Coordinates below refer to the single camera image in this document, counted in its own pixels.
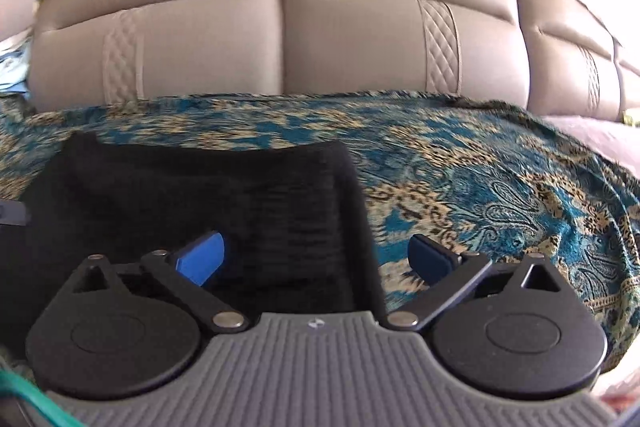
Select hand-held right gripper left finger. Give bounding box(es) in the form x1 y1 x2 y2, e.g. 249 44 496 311
71 230 250 334

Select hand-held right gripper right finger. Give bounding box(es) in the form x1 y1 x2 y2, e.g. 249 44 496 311
386 234 562 333

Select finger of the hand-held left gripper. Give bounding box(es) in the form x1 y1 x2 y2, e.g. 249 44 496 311
0 200 30 227

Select black pants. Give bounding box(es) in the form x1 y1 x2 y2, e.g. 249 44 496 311
0 131 387 360

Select blue paisley blanket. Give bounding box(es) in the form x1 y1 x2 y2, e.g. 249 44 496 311
0 91 640 375

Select light blue cloth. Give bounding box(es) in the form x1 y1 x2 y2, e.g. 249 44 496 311
0 46 34 96

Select pink cushion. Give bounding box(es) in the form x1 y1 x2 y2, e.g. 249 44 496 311
541 114 640 180

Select beige leather sofa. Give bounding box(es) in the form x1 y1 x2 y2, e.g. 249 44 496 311
27 0 640 124

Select green cable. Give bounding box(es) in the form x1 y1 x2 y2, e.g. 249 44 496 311
0 368 85 427

